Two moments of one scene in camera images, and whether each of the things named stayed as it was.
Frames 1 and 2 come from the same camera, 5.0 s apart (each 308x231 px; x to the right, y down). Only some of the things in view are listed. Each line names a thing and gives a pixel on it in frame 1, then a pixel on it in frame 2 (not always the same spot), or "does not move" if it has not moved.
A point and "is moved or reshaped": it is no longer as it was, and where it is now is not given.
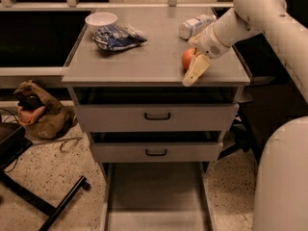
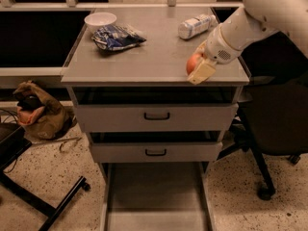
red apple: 187,57 is moved or reshaped
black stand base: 13,140 does not move
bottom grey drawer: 157,196 does not move
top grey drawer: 158,116 does not move
